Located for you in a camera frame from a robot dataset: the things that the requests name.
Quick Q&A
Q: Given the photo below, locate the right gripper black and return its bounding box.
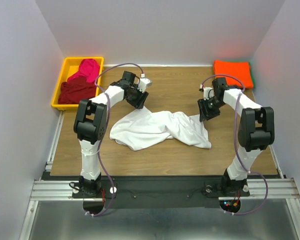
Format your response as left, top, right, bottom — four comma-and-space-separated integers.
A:
197, 96, 226, 122

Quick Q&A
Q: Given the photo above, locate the white t shirt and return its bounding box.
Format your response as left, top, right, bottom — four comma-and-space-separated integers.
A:
109, 107, 212, 151

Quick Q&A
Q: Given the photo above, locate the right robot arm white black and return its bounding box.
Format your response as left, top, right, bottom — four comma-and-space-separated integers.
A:
197, 74, 275, 198

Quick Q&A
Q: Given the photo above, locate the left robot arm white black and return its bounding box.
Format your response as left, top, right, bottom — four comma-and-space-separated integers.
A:
72, 71, 152, 197

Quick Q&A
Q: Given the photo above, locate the folded green t shirt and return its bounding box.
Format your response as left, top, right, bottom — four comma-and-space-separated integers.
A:
248, 62, 256, 89

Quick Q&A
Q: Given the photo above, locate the folded orange t shirt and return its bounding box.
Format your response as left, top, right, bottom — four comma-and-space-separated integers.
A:
213, 60, 254, 89

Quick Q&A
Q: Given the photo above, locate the pink t shirt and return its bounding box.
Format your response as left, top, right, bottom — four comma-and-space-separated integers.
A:
67, 58, 100, 83

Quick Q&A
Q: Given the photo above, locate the dark red t shirt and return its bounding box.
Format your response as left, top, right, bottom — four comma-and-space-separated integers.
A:
58, 76, 97, 105

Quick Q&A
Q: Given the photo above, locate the yellow plastic bin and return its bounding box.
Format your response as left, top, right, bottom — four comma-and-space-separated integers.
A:
51, 56, 104, 111

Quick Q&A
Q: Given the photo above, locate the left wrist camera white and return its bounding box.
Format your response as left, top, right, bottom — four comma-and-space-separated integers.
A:
137, 77, 152, 93

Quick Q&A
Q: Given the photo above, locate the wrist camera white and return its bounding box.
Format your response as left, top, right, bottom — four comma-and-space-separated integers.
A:
137, 77, 152, 93
199, 84, 215, 100

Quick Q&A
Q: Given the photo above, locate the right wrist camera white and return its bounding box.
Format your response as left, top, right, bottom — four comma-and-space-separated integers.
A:
199, 84, 215, 100

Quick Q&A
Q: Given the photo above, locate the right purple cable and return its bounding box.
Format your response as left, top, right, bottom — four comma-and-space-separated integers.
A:
198, 74, 269, 216

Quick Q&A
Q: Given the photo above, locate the purple cable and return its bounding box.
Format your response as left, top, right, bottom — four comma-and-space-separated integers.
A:
84, 62, 147, 218
198, 74, 269, 216

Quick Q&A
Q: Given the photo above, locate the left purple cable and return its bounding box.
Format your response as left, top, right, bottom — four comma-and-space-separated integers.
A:
84, 62, 147, 218

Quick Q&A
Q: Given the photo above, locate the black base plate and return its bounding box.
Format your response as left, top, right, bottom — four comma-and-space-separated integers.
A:
69, 175, 250, 213

